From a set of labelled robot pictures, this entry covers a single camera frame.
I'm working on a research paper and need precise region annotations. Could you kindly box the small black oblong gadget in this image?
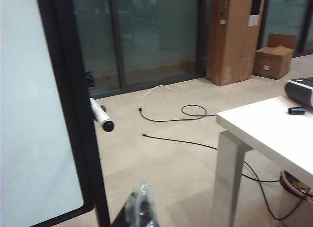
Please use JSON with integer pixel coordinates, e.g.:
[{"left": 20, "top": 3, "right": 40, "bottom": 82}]
[{"left": 288, "top": 106, "right": 306, "bottom": 115}]

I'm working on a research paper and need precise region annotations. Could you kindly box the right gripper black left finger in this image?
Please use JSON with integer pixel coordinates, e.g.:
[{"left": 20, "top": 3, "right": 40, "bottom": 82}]
[{"left": 110, "top": 191, "right": 139, "bottom": 227}]

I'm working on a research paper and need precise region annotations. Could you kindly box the white whiteboard with black frame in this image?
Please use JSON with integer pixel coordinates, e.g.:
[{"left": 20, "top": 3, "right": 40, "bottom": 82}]
[{"left": 0, "top": 0, "right": 95, "bottom": 227}]

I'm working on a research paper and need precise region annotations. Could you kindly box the small open cardboard box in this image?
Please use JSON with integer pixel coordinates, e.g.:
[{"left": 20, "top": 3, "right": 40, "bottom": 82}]
[{"left": 252, "top": 33, "right": 297, "bottom": 81}]

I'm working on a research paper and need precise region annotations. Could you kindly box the tall brown cardboard box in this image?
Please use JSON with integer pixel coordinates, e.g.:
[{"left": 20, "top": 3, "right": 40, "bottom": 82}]
[{"left": 206, "top": 0, "right": 266, "bottom": 87}]

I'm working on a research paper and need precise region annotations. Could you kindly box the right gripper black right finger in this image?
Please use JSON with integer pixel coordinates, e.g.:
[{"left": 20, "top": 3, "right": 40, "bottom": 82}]
[{"left": 132, "top": 180, "right": 157, "bottom": 227}]

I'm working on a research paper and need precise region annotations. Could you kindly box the small black door hardware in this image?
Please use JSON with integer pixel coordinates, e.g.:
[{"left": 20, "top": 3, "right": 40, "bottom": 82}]
[{"left": 85, "top": 70, "right": 96, "bottom": 88}]

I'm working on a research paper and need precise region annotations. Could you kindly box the looped black cable with plug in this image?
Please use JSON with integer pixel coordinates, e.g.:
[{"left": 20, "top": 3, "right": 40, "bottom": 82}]
[{"left": 138, "top": 104, "right": 218, "bottom": 122}]

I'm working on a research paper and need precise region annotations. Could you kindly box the straight black cable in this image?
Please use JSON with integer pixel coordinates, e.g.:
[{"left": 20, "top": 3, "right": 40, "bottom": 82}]
[{"left": 141, "top": 133, "right": 281, "bottom": 183}]

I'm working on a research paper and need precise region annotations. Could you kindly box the black and white printer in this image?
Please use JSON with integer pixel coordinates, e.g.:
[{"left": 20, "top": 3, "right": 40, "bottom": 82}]
[{"left": 285, "top": 77, "right": 313, "bottom": 108}]

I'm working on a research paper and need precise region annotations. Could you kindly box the white table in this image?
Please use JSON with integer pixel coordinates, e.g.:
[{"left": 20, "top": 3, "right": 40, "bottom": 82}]
[{"left": 212, "top": 95, "right": 313, "bottom": 227}]

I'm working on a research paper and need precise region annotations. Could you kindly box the white cable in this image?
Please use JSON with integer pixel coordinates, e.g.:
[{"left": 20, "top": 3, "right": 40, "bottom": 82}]
[{"left": 140, "top": 86, "right": 173, "bottom": 109}]

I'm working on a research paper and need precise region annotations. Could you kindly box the black whiteboard stand post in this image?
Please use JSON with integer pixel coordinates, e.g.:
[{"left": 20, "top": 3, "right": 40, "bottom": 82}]
[{"left": 52, "top": 0, "right": 112, "bottom": 227}]

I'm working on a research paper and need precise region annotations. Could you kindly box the dark-framed glass partition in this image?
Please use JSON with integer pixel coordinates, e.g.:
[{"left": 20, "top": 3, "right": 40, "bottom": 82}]
[{"left": 70, "top": 0, "right": 313, "bottom": 97}]

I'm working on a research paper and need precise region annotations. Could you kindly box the white marker pen black cap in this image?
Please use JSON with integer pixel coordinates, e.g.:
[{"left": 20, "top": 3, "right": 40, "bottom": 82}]
[{"left": 89, "top": 97, "right": 115, "bottom": 133}]

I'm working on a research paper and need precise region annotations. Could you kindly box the pink-rimmed waste bin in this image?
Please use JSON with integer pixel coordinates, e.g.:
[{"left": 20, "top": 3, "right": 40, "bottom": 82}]
[{"left": 279, "top": 170, "right": 313, "bottom": 227}]

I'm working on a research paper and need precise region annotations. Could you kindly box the thin black hanging cable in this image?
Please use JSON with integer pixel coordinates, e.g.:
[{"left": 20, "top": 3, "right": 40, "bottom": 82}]
[{"left": 254, "top": 177, "right": 313, "bottom": 222}]

